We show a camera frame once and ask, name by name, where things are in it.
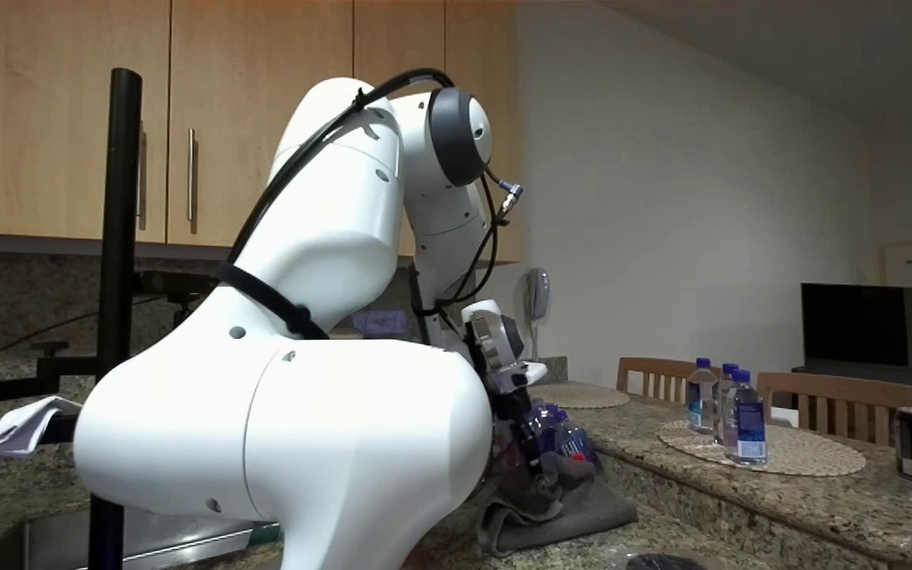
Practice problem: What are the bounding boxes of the black camera stand pole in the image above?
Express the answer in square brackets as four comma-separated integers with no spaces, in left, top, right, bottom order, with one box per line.
[0,67,206,570]

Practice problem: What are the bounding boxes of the middle water bottle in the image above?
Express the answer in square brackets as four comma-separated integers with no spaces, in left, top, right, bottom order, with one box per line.
[717,363,742,449]

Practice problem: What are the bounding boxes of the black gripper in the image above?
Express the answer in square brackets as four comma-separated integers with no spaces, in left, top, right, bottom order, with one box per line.
[493,390,584,498]

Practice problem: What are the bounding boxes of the round woven placemat far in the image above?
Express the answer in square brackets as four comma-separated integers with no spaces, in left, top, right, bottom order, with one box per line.
[532,382,629,412]

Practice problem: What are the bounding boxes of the right wooden chair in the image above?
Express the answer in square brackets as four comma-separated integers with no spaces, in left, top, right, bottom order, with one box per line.
[758,372,912,446]

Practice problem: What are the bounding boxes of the wooden upper cabinets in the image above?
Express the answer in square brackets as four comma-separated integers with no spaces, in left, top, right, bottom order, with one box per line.
[0,0,520,248]

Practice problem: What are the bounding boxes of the water bottle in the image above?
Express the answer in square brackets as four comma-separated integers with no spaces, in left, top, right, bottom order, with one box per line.
[732,372,766,466]
[717,363,742,449]
[688,358,717,431]

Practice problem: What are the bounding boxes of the left wooden chair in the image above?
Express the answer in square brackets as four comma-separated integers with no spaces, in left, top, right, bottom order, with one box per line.
[619,358,694,404]

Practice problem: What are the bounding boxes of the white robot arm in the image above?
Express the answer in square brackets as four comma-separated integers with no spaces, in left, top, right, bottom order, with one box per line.
[74,70,594,570]

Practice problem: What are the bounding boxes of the steel kitchen sink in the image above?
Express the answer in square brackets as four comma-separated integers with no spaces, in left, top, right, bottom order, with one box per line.
[0,510,252,570]

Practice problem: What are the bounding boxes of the wooden chair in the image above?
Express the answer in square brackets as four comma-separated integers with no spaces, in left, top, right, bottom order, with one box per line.
[619,358,694,404]
[758,372,912,446]

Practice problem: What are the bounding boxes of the white crumpled cloth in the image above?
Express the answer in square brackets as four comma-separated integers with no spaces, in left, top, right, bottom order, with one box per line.
[0,397,78,455]

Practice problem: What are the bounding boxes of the left water bottle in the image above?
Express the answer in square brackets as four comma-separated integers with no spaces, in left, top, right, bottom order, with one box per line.
[688,358,717,431]

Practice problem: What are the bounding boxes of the pack of blue bottles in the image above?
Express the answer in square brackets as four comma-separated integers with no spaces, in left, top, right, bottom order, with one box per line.
[513,403,601,491]

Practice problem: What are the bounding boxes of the dark grey towel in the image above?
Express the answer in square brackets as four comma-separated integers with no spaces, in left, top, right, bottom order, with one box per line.
[474,483,638,558]

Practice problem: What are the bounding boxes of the black television screen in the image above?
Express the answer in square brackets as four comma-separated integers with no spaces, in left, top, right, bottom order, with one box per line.
[801,283,912,382]

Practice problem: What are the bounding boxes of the front water bottle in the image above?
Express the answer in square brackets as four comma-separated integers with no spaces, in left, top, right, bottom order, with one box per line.
[732,372,766,466]

